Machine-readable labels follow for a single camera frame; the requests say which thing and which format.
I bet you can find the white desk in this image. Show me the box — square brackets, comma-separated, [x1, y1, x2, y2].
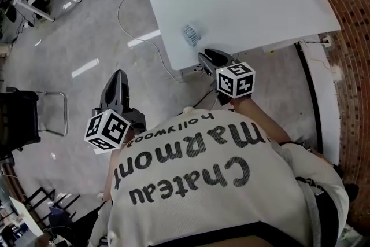
[140, 0, 342, 72]

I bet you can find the black power cable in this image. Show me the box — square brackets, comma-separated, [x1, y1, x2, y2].
[190, 89, 217, 109]

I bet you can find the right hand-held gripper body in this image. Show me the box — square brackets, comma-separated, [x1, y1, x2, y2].
[205, 58, 257, 106]

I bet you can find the cream printed sweater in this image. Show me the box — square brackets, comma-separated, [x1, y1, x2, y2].
[89, 109, 350, 247]

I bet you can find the person's left forearm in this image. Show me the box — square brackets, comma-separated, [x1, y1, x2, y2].
[102, 143, 130, 202]

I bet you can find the black metal rack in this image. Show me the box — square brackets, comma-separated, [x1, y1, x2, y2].
[25, 186, 82, 231]

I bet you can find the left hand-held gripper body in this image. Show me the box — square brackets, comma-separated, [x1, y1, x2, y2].
[83, 106, 147, 152]

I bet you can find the black wrist band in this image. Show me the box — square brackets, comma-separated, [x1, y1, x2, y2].
[277, 139, 305, 147]

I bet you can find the person's right forearm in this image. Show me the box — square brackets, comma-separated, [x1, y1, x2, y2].
[232, 92, 292, 146]

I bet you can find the black chair with metal frame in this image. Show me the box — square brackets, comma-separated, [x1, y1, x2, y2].
[0, 86, 69, 154]

